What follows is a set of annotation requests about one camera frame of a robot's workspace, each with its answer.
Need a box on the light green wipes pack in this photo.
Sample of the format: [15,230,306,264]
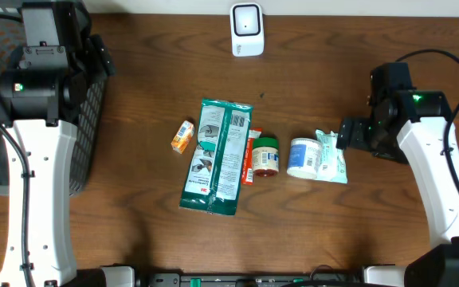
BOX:
[316,129,347,184]

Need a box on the white blue label tub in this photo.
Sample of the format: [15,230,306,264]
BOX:
[287,138,322,180]

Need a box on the green lid jar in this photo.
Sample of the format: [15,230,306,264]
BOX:
[252,137,279,177]

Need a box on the red stick packet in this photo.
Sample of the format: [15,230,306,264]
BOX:
[241,128,262,185]

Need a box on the green 3M glove package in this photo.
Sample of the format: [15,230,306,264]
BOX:
[179,99,253,216]

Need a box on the orange small box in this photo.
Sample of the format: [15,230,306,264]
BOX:
[171,120,195,154]

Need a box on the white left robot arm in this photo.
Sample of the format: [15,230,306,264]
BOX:
[0,1,115,286]

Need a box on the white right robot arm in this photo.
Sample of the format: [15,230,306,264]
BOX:
[336,62,459,286]

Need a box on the white barcode scanner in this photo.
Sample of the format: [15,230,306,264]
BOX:
[229,2,265,57]

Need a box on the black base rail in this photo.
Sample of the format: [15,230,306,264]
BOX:
[143,271,363,287]

